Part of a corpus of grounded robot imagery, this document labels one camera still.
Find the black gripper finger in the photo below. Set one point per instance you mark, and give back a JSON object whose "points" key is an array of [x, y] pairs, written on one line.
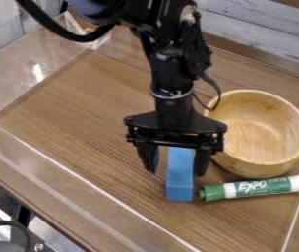
{"points": [[150, 155], [202, 157]]}

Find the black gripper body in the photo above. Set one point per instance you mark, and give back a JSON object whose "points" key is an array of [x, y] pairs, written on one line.
{"points": [[177, 126]]}

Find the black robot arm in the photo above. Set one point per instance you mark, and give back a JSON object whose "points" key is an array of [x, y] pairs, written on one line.
{"points": [[167, 28]]}

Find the blue rectangular block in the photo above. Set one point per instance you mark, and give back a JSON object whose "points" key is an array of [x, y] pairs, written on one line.
{"points": [[179, 175]]}

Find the brown wooden bowl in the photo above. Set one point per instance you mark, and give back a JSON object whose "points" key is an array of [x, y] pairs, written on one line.
{"points": [[262, 138]]}

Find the green Expo marker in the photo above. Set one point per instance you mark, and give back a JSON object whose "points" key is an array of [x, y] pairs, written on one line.
{"points": [[250, 188]]}

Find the clear acrylic tray wall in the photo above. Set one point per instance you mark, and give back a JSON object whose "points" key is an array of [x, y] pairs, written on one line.
{"points": [[83, 211]]}

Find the clear acrylic corner bracket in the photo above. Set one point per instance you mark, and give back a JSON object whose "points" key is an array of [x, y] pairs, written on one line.
{"points": [[91, 39]]}

